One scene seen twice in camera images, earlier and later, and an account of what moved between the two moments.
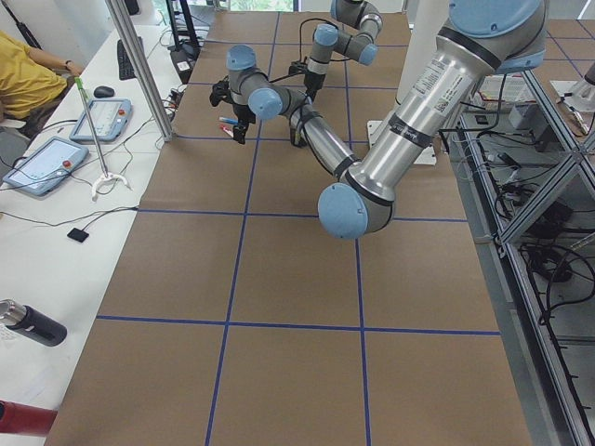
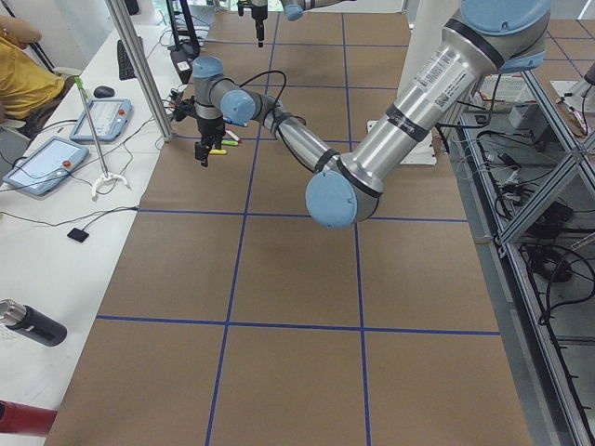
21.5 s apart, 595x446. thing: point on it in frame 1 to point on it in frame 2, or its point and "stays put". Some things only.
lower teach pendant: [48, 167] stays put
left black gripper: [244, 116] to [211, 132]
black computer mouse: [103, 91] stays put
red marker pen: [229, 131] stays put
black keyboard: [125, 65] stays put
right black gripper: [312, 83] to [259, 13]
